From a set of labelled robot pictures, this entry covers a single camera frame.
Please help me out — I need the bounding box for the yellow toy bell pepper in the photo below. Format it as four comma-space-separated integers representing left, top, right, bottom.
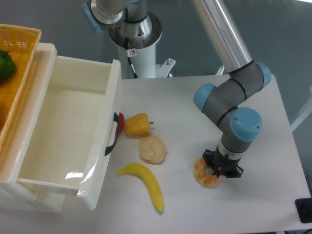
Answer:
124, 113, 153, 136

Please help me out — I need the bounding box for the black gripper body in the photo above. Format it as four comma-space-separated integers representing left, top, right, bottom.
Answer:
214, 150, 240, 176

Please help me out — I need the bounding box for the black drawer handle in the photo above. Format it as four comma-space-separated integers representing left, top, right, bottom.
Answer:
104, 112, 120, 156

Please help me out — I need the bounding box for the round twisted bread roll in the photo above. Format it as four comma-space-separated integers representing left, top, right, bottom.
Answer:
139, 136, 167, 164

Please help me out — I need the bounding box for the black device at table edge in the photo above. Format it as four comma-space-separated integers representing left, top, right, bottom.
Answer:
295, 197, 312, 223

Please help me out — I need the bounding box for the white plastic drawer cabinet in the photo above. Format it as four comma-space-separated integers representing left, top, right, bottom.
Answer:
0, 43, 65, 213

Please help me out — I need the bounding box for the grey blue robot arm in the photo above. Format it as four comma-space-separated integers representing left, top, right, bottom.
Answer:
82, 0, 271, 178

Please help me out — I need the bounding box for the orange woven plastic basket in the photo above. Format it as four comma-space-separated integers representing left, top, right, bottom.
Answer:
0, 24, 41, 146

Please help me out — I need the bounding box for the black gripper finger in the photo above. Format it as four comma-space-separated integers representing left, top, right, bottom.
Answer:
223, 165, 244, 178
202, 149, 216, 175

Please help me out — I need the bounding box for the glazed ring donut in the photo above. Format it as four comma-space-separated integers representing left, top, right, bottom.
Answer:
193, 157, 218, 187

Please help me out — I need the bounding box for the red toy fruit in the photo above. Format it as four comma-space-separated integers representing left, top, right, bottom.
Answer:
118, 112, 125, 133

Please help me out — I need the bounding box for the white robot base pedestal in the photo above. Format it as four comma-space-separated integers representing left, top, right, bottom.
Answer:
108, 13, 176, 79

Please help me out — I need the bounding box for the white frame at right edge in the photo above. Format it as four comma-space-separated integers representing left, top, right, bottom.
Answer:
290, 86, 312, 132

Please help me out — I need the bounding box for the green toy bell pepper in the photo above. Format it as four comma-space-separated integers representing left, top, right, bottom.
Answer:
0, 50, 16, 82

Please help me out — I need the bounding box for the white plastic drawer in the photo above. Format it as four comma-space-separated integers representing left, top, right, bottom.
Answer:
18, 56, 121, 210

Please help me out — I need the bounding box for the black cable on pedestal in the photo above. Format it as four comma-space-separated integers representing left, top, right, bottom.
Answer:
124, 38, 140, 79

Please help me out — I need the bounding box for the yellow toy banana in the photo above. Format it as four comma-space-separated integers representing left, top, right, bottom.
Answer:
117, 163, 164, 214

